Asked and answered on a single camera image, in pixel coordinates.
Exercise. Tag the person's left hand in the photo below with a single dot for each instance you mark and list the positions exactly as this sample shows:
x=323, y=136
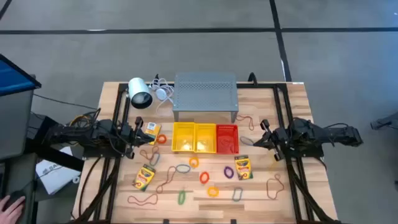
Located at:
x=11, y=213

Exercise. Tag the black floor stand leg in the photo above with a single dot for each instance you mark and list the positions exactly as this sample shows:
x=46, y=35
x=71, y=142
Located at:
x=385, y=123

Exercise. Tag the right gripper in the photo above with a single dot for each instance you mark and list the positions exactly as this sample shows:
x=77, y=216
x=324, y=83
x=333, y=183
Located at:
x=280, y=140

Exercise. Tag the black computer mouse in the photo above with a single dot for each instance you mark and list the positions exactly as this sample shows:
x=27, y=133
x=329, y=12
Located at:
x=15, y=196

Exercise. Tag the blue rubber band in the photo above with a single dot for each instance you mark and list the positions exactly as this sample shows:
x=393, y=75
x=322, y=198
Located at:
x=233, y=194
x=241, y=140
x=176, y=168
x=159, y=158

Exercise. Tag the white paper sheet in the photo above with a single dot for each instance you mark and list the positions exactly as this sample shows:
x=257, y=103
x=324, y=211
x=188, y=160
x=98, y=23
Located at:
x=56, y=177

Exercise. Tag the yellow plastic slotted basket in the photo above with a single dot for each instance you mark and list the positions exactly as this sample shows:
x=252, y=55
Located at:
x=205, y=138
x=183, y=137

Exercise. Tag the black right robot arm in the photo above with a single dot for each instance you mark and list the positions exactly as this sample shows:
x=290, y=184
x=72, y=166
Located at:
x=326, y=137

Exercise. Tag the grey perforated metal shelf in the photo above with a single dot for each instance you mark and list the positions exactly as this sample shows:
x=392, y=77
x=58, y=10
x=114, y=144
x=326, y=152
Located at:
x=205, y=93

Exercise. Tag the red plastic slotted basket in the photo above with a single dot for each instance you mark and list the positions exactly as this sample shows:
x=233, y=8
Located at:
x=227, y=133

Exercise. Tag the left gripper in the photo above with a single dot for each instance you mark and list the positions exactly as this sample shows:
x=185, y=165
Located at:
x=130, y=140

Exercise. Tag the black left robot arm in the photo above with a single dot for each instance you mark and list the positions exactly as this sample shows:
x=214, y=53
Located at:
x=77, y=135

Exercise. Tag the white cylindrical desk lamp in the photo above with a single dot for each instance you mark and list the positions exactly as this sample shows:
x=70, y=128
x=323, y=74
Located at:
x=138, y=90

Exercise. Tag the yellow green Crayola crayon box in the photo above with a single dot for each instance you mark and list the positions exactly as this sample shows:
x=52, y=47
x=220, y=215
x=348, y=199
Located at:
x=153, y=127
x=243, y=168
x=143, y=178

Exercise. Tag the blue monitor screen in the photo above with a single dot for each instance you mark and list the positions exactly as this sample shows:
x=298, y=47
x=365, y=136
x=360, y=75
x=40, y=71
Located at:
x=15, y=124

